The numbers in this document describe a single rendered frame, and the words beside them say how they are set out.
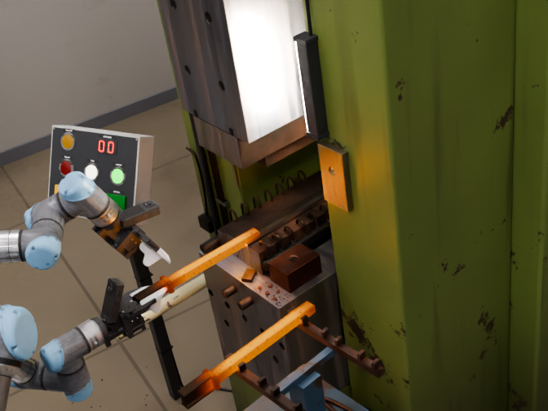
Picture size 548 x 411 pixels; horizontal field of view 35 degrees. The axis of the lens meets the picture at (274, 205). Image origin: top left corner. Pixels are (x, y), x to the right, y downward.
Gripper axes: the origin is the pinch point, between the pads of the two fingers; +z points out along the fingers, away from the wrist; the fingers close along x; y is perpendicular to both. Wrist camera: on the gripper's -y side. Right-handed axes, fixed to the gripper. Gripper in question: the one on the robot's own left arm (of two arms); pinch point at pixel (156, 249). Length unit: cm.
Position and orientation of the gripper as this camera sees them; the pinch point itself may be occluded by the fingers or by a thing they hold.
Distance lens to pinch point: 233.3
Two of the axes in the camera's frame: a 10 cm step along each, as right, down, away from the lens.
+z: 4.5, 5.3, 7.2
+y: -6.4, 7.5, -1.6
